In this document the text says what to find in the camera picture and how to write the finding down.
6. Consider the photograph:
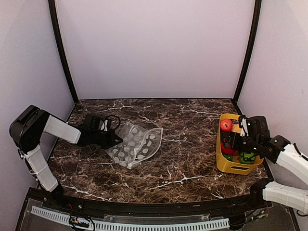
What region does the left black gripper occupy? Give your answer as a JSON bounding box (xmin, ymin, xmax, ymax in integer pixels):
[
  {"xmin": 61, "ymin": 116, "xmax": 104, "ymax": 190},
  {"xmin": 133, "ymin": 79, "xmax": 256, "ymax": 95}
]
[{"xmin": 90, "ymin": 128, "xmax": 123, "ymax": 149}]

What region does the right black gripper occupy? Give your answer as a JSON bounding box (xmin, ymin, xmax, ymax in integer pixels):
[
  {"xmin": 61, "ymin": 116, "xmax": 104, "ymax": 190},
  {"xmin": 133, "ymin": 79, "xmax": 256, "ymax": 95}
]
[{"xmin": 221, "ymin": 130, "xmax": 260, "ymax": 154}]

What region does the pink red fake apple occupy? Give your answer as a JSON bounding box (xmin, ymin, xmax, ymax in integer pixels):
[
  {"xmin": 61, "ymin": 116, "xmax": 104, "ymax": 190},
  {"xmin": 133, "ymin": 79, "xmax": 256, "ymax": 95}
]
[{"xmin": 220, "ymin": 119, "xmax": 233, "ymax": 132}]

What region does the clear polka dot zip bag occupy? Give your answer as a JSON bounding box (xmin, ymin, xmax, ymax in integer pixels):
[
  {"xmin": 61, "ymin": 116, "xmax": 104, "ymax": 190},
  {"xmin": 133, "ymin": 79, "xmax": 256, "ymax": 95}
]
[{"xmin": 106, "ymin": 122, "xmax": 163, "ymax": 169}]

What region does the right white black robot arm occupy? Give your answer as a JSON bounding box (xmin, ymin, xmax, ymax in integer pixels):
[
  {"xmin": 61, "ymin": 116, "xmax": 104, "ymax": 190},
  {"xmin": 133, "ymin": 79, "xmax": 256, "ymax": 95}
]
[{"xmin": 216, "ymin": 114, "xmax": 308, "ymax": 215}]

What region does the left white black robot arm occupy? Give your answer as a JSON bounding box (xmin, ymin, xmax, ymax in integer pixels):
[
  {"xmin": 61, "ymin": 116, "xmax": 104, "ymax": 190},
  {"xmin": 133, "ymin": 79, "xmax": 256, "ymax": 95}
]
[{"xmin": 9, "ymin": 105, "xmax": 123, "ymax": 210}]

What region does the green fake watermelon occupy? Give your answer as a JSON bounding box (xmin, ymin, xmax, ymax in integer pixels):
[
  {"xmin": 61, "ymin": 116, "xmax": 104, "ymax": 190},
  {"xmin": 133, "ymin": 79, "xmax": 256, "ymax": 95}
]
[{"xmin": 239, "ymin": 152, "xmax": 256, "ymax": 165}]

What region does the green fake bell pepper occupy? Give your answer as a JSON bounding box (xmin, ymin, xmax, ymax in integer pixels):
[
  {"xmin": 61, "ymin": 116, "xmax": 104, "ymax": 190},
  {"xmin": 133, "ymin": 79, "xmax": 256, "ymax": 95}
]
[{"xmin": 223, "ymin": 154, "xmax": 233, "ymax": 162}]

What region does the yellow plastic basket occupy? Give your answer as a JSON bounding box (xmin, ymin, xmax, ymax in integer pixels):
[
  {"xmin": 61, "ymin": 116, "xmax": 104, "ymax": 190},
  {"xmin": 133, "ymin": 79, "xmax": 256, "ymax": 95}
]
[{"xmin": 216, "ymin": 128, "xmax": 263, "ymax": 175}]

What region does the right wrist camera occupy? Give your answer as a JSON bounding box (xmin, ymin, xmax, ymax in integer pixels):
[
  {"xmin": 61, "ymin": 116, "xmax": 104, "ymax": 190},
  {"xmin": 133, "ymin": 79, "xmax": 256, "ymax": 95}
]
[{"xmin": 238, "ymin": 115, "xmax": 248, "ymax": 137}]

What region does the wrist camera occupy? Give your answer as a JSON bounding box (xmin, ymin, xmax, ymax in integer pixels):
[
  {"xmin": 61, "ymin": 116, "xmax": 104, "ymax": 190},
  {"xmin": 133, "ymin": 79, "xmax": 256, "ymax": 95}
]
[
  {"xmin": 100, "ymin": 115, "xmax": 121, "ymax": 131},
  {"xmin": 238, "ymin": 115, "xmax": 248, "ymax": 137}
]

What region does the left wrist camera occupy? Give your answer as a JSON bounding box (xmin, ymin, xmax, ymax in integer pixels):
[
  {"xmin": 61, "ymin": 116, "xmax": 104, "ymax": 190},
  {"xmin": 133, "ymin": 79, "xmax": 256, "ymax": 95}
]
[{"xmin": 100, "ymin": 115, "xmax": 121, "ymax": 131}]

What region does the black front rail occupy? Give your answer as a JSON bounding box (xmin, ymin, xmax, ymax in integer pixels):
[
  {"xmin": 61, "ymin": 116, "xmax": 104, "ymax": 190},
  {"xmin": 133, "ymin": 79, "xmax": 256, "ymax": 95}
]
[{"xmin": 28, "ymin": 186, "xmax": 287, "ymax": 218}]

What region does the white slotted cable duct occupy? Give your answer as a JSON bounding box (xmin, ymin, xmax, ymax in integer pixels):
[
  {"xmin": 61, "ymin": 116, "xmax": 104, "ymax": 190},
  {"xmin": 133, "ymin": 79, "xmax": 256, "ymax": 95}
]
[{"xmin": 31, "ymin": 206, "xmax": 230, "ymax": 231}]

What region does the left black frame post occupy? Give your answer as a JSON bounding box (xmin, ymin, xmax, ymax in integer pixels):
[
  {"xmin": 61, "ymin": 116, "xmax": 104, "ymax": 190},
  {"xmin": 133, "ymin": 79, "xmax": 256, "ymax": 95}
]
[{"xmin": 48, "ymin": 0, "xmax": 79, "ymax": 104}]

